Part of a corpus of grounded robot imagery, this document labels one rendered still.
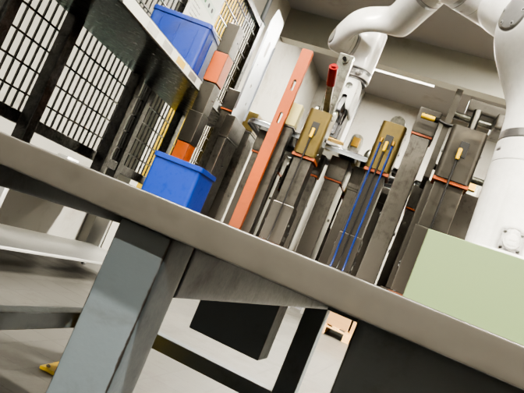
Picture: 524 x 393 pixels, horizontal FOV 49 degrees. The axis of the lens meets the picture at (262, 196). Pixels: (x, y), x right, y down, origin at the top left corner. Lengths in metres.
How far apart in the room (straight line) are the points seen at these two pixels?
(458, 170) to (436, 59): 6.71
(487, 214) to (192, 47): 0.88
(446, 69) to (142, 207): 7.28
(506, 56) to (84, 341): 0.72
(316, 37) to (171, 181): 7.18
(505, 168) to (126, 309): 0.56
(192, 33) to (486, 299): 1.01
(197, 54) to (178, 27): 0.09
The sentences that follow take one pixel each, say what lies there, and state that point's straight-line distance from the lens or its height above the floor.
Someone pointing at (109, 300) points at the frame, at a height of 0.56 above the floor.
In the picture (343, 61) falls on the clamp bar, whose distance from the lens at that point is 1.46.
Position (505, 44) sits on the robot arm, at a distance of 0.96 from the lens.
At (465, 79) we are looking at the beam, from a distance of 7.82.
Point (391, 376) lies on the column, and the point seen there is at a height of 0.61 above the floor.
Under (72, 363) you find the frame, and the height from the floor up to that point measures 0.47.
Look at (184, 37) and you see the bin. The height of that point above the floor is 1.10.
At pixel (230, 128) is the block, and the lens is 1.59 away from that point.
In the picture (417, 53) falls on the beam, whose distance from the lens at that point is 7.96.
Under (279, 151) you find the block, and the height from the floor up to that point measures 0.93.
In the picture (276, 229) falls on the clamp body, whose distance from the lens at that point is 1.35.
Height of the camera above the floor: 0.69
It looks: 5 degrees up
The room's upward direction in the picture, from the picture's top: 23 degrees clockwise
